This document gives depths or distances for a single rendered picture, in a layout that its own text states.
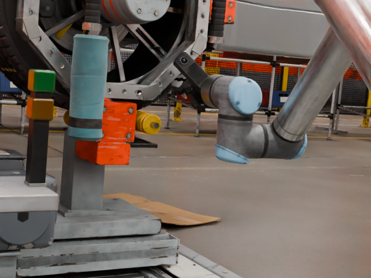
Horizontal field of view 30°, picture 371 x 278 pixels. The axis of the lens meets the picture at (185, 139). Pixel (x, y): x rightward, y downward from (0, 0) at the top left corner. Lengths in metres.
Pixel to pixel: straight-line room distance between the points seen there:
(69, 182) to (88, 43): 0.51
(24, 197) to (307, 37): 1.45
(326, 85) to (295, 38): 0.76
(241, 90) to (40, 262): 0.71
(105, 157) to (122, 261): 0.32
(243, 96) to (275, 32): 0.64
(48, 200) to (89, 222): 0.76
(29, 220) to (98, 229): 0.41
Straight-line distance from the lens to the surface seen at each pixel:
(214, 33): 1.77
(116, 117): 1.88
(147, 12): 1.76
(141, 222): 2.04
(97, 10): 1.62
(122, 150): 1.90
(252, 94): 1.75
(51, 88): 1.26
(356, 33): 1.21
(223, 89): 1.76
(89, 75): 1.71
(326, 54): 1.60
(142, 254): 2.04
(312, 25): 2.43
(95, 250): 1.97
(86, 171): 2.05
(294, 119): 1.73
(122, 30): 2.16
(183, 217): 3.08
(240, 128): 1.75
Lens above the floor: 0.70
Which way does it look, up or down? 7 degrees down
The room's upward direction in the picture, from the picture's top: 5 degrees clockwise
